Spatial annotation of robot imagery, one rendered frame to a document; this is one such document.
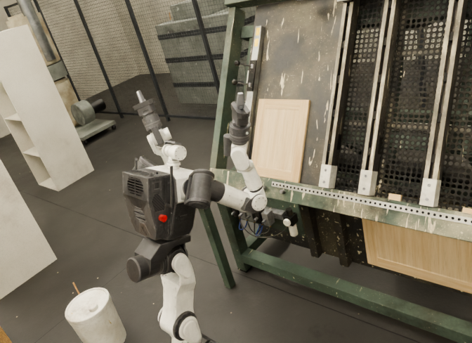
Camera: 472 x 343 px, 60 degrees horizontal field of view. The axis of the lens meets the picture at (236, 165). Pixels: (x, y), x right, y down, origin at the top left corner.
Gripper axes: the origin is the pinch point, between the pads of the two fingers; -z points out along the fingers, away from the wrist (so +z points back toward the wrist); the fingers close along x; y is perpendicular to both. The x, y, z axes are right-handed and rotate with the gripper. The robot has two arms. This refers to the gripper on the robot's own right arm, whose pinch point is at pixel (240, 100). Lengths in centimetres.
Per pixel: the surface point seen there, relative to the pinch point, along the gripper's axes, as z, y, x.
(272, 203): 88, 32, 36
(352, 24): -12, 78, 51
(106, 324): 167, -78, 38
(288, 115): 42, 49, 59
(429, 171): 36, 85, -22
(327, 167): 54, 55, 17
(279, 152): 62, 42, 51
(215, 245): 135, 2, 57
